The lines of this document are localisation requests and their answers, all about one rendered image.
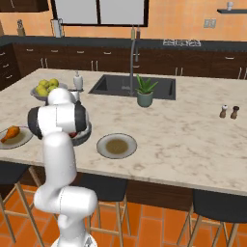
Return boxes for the grey bowl with brown inside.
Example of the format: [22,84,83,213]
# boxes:
[96,132,139,160]

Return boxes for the black seat wooden stool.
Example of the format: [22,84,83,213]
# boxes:
[176,188,247,247]
[0,161,46,247]
[77,173,132,247]

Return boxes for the grey tap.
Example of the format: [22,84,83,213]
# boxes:
[128,38,141,97]

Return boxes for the white soap dispenser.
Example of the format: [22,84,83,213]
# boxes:
[72,70,84,92]

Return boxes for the green plant in grey pot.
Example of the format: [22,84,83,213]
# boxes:
[134,73,159,109]

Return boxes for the dark wood kitchen island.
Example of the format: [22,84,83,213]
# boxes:
[27,165,195,212]

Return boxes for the brown shaker with dark cap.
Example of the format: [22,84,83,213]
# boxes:
[230,105,241,121]

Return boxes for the hob with grey grates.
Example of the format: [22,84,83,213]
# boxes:
[162,38,203,48]

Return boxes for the orange chicken drumstick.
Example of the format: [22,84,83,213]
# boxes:
[0,125,21,144]

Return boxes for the grey plate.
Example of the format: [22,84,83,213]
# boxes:
[69,121,94,148]
[0,125,35,151]

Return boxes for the grey fruit bowl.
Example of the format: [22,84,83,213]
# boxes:
[30,82,69,102]

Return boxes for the brown shaker with white cap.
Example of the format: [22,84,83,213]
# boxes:
[219,104,229,120]

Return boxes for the dark wood wall cupboard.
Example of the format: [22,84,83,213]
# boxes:
[0,0,50,14]

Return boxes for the black sink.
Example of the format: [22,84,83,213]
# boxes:
[88,73,178,101]

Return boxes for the dark wood base cupboards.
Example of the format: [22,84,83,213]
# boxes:
[0,41,247,92]

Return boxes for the grey wall socket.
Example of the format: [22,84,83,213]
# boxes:
[203,18,217,29]

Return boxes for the dark wall shelf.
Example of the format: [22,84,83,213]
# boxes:
[216,8,247,14]

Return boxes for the brown knife block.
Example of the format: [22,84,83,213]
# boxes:
[15,18,26,38]

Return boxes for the black framed window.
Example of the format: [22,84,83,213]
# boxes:
[50,0,151,28]

